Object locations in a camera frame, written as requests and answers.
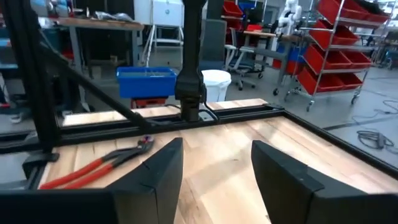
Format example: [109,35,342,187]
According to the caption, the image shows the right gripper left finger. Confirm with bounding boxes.
[0,138,184,224]

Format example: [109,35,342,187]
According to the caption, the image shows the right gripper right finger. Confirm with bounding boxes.
[251,140,398,224]

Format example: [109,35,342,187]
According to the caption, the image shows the red stool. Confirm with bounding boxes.
[130,97,169,109]

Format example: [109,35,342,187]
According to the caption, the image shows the red plastic storage bin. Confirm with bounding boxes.
[309,24,361,50]
[303,45,373,75]
[297,67,364,96]
[317,0,390,24]

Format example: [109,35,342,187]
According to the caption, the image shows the blue plastic tote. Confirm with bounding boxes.
[117,67,177,100]

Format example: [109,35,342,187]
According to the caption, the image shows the metal shelf rack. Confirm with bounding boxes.
[284,0,392,113]

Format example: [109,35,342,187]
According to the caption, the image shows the white plastic bin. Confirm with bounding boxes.
[201,69,233,103]

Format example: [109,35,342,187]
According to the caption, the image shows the grey desk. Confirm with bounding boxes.
[244,30,312,96]

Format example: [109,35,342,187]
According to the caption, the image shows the white-framed office chair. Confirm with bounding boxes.
[223,43,265,91]

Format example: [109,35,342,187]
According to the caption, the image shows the wooden-top metal table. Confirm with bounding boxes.
[55,17,146,74]

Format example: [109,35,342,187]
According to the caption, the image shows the white box on stand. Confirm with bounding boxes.
[133,0,185,68]

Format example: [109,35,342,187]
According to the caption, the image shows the red-handled pliers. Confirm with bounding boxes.
[39,134,155,190]

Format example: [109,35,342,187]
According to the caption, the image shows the coiled black floor cable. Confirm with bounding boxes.
[356,129,396,151]

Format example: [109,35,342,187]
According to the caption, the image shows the black aluminium table frame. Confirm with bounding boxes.
[0,0,398,190]

